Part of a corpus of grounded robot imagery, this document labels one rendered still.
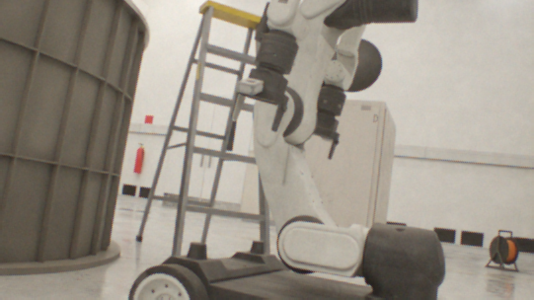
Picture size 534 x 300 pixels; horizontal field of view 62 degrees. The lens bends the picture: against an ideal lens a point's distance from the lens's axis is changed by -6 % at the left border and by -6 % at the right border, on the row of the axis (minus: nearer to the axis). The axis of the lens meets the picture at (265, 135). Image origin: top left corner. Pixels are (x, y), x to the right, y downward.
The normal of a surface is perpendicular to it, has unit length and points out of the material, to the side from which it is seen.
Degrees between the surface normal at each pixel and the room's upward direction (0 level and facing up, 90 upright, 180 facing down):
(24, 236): 90
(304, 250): 90
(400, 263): 90
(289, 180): 90
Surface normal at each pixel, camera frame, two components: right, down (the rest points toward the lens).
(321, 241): -0.40, -0.18
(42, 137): 0.90, 0.07
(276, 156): -0.43, 0.25
